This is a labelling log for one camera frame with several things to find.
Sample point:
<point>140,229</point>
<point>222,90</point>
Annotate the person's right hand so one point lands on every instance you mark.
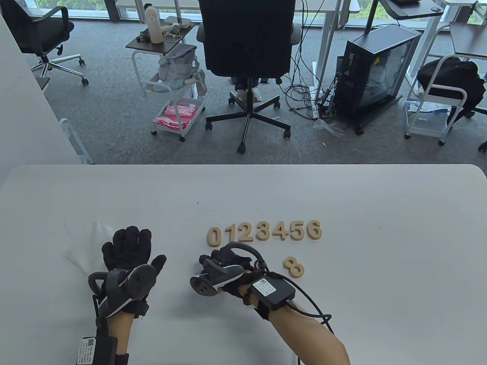
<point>232,289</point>

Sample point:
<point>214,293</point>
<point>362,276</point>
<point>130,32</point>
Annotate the person's left hand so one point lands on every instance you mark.
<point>129,247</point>

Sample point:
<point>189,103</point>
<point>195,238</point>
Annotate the hooked curvy wooden number block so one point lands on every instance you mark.
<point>245,240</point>

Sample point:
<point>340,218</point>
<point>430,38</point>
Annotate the straight wooden number block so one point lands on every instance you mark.
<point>231,235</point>

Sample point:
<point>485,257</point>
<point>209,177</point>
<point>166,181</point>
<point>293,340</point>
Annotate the two-lobed wooden number block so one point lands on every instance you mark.
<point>267,235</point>

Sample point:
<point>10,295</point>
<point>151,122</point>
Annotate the double-loop wooden number block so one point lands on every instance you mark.
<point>293,267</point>

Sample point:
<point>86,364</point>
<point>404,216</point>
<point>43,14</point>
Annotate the triangular-holed wooden number block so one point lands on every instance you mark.
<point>283,232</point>

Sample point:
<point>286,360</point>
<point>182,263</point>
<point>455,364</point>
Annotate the flat-topped curvy wooden number block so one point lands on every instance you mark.
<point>301,234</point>

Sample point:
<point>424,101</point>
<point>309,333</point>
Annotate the single-loop tailed wooden number block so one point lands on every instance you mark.
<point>310,232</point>

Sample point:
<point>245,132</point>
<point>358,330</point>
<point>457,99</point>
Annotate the person's left forearm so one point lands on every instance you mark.
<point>120,332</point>

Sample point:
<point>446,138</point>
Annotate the person's right forearm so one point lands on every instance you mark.
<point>304,338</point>

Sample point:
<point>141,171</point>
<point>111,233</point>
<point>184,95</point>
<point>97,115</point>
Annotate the black bag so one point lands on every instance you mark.
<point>449,76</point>

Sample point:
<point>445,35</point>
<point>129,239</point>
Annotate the grey handheld tracking controller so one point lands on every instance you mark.
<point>220,273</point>
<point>140,279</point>

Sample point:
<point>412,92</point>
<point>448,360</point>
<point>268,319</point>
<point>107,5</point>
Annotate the black wrist sensor box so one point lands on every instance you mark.
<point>274,291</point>
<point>97,351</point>

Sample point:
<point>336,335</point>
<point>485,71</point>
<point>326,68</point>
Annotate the white metal rack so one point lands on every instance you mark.
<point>74,138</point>

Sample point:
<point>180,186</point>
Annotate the pink folded cloths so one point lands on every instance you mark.
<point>175,116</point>

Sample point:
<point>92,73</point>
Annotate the light blue pouch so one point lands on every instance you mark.
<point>167,86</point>

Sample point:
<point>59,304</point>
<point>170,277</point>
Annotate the clear plastic wrapper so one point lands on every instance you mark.
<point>329,128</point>

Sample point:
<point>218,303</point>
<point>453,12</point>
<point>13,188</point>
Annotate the grey backpack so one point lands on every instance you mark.
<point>177,62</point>

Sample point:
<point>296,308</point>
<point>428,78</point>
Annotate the white cart with dark top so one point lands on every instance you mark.
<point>159,46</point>

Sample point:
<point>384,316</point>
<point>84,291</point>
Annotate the small black gadget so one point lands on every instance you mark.
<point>144,37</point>

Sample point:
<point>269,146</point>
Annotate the white handheld device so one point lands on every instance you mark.
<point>173,28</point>

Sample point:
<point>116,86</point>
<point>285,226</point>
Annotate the cream cylindrical device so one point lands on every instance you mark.
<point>154,24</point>

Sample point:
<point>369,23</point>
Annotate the black chrome-base office chair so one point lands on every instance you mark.
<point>42,34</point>

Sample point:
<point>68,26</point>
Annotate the flat white box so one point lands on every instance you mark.
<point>180,21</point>

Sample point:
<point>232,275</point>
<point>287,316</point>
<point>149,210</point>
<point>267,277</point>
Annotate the black high-back office chair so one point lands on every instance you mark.
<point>247,38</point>

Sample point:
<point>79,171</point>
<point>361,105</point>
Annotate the white rolling cart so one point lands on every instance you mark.
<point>426,121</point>

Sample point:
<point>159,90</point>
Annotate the black computer tower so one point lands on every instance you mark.
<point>376,72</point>

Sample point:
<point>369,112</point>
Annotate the black standing desk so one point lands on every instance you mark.
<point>414,8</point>

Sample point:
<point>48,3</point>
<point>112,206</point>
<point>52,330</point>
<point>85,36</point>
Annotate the dark-topped white-frame desk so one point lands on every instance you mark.
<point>468,38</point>

